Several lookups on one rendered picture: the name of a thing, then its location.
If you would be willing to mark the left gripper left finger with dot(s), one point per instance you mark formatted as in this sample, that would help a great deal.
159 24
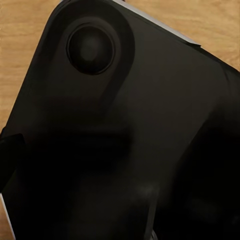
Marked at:
12 149

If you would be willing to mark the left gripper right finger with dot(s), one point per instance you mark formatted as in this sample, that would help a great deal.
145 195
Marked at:
232 149

